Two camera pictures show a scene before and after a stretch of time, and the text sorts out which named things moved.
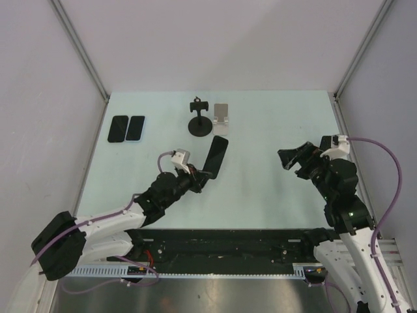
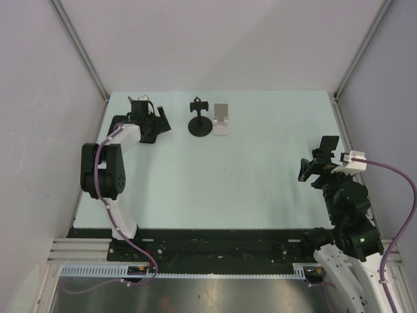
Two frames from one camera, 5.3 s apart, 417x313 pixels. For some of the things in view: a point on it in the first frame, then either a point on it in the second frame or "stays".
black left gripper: [197, 178] to [161, 126]
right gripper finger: [289, 157] to [305, 171]
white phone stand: [220, 124] stays
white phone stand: [340, 148] to [352, 165]
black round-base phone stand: [199, 126] stays
